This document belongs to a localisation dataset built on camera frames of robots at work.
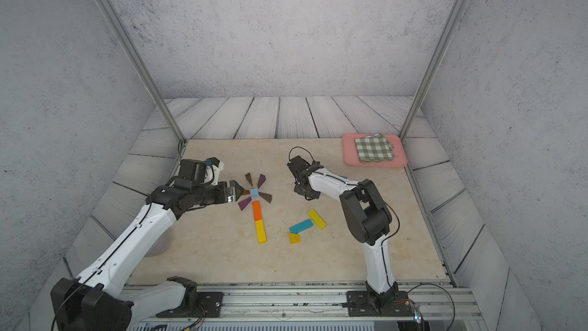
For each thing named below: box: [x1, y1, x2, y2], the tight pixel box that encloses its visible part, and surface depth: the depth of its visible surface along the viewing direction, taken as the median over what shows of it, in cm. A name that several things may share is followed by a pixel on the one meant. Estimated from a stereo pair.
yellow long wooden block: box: [254, 219, 267, 244], surface depth 91 cm
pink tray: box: [341, 133, 408, 168], surface depth 117 cm
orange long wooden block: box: [251, 200, 263, 221], surface depth 98 cm
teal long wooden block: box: [288, 218, 314, 234], surface depth 94 cm
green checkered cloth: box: [354, 132, 396, 163], surface depth 117 cm
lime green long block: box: [307, 209, 327, 230], surface depth 94 cm
